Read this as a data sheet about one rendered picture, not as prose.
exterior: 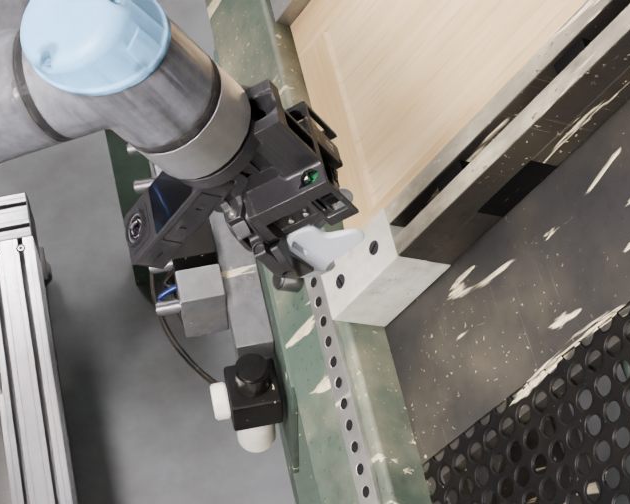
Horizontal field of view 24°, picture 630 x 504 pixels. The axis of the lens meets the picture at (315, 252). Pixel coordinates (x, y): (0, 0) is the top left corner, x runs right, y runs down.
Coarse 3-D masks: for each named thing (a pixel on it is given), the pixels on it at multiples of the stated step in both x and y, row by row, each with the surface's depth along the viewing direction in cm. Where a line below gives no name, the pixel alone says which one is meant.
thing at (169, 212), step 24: (144, 192) 104; (168, 192) 101; (192, 192) 98; (216, 192) 98; (144, 216) 103; (168, 216) 101; (192, 216) 100; (144, 240) 103; (168, 240) 102; (144, 264) 104
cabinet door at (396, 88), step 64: (320, 0) 175; (384, 0) 164; (448, 0) 154; (512, 0) 145; (576, 0) 137; (320, 64) 173; (384, 64) 163; (448, 64) 153; (512, 64) 144; (320, 128) 171; (384, 128) 161; (448, 128) 151; (384, 192) 159
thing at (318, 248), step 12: (300, 228) 104; (312, 228) 104; (288, 240) 105; (300, 240) 105; (312, 240) 106; (324, 240) 106; (336, 240) 106; (348, 240) 107; (360, 240) 107; (300, 252) 106; (312, 252) 107; (324, 252) 108; (336, 252) 108; (312, 264) 108; (324, 264) 109; (312, 276) 110
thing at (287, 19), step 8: (272, 0) 180; (280, 0) 179; (288, 0) 177; (296, 0) 177; (304, 0) 177; (272, 8) 180; (280, 8) 179; (288, 8) 178; (296, 8) 178; (280, 16) 178; (288, 16) 179; (296, 16) 179; (288, 24) 180
